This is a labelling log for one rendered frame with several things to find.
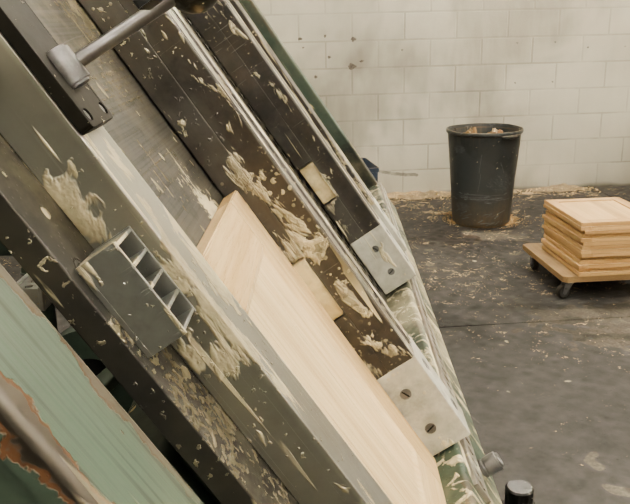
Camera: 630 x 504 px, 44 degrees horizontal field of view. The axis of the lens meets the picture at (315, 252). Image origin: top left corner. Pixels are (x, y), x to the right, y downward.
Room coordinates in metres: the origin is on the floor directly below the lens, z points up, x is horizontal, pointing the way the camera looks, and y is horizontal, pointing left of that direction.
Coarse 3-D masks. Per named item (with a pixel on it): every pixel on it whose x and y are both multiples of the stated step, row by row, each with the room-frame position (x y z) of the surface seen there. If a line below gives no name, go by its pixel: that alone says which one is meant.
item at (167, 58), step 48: (96, 0) 0.85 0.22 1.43; (144, 48) 0.85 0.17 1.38; (192, 48) 0.85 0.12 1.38; (192, 96) 0.84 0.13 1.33; (192, 144) 0.84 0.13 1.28; (240, 144) 0.84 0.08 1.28; (240, 192) 0.84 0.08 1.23; (288, 192) 0.84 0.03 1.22; (288, 240) 0.84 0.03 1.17; (336, 240) 0.88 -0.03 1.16; (336, 288) 0.84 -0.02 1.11; (384, 336) 0.84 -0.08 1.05; (384, 384) 0.84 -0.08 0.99; (432, 384) 0.84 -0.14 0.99; (432, 432) 0.84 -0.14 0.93
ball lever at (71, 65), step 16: (176, 0) 0.54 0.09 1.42; (192, 0) 0.54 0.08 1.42; (208, 0) 0.54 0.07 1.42; (144, 16) 0.53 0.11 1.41; (112, 32) 0.52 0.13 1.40; (128, 32) 0.52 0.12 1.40; (64, 48) 0.50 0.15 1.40; (96, 48) 0.51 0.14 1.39; (64, 64) 0.50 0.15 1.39; (80, 64) 0.50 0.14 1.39; (80, 80) 0.50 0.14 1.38
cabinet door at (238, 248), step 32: (224, 224) 0.71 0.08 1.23; (256, 224) 0.82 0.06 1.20; (224, 256) 0.64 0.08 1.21; (256, 256) 0.73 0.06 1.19; (256, 288) 0.67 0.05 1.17; (288, 288) 0.77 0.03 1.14; (256, 320) 0.61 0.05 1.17; (288, 320) 0.70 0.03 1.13; (320, 320) 0.79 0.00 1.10; (288, 352) 0.63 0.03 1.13; (320, 352) 0.72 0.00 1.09; (352, 352) 0.82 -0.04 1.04; (320, 384) 0.65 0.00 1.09; (352, 384) 0.74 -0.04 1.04; (352, 416) 0.67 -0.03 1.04; (384, 416) 0.77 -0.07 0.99; (352, 448) 0.61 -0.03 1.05; (384, 448) 0.69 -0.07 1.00; (416, 448) 0.79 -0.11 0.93; (384, 480) 0.62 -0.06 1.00; (416, 480) 0.72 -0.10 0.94
